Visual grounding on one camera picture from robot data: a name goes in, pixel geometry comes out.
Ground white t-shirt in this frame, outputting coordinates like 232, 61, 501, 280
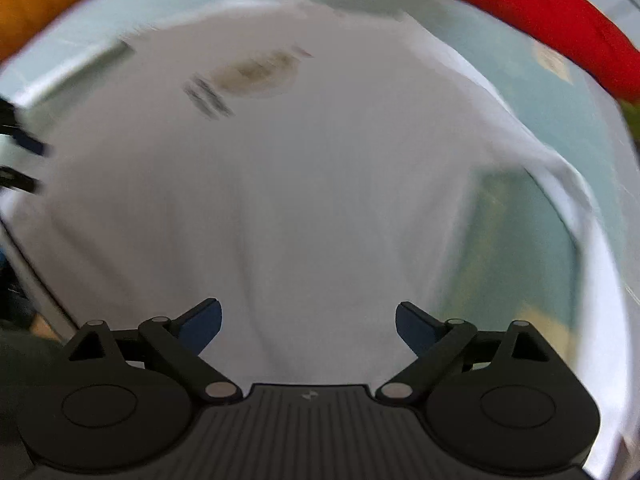
4, 0, 630, 479

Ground light green bed blanket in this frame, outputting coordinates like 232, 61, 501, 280
1, 0, 639, 356

